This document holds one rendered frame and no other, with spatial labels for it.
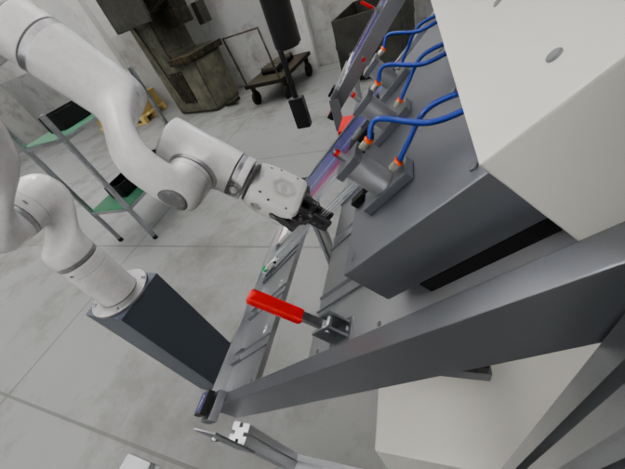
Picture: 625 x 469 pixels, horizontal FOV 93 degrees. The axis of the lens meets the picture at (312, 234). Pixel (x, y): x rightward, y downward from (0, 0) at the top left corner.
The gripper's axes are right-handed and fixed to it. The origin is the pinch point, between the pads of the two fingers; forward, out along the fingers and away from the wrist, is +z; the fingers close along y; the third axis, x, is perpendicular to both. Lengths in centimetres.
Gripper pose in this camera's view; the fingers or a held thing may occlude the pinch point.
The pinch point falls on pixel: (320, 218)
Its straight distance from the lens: 59.3
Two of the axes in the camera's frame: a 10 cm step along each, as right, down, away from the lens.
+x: -4.4, 4.8, 7.6
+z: 8.7, 4.4, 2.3
